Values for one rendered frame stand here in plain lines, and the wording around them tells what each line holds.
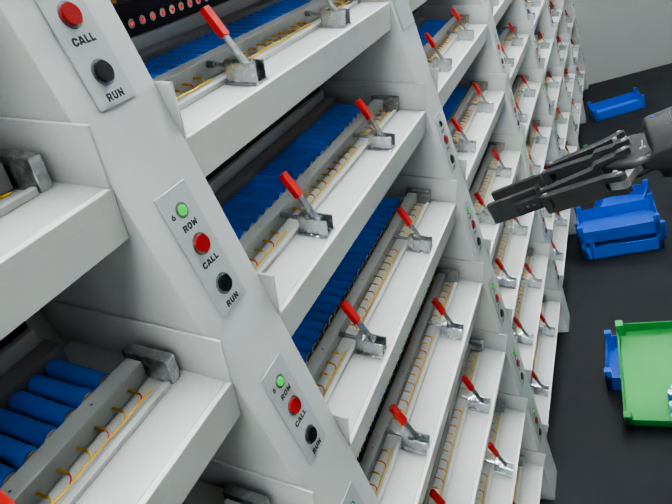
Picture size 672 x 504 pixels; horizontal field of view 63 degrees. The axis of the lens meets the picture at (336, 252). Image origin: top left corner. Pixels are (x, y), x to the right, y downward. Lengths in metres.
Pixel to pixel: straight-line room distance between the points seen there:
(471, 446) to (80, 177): 0.91
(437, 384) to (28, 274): 0.74
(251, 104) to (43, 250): 0.28
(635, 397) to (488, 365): 0.69
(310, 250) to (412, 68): 0.49
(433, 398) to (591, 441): 0.93
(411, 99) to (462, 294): 0.42
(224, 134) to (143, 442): 0.29
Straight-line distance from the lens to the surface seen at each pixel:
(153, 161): 0.48
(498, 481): 1.35
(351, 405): 0.72
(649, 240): 2.55
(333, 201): 0.76
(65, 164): 0.47
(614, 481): 1.76
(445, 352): 1.06
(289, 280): 0.62
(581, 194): 0.70
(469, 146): 1.34
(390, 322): 0.83
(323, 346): 0.77
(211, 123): 0.54
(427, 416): 0.95
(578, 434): 1.87
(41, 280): 0.42
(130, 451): 0.50
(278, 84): 0.65
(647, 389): 1.90
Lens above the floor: 1.40
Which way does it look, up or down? 24 degrees down
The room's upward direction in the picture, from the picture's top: 24 degrees counter-clockwise
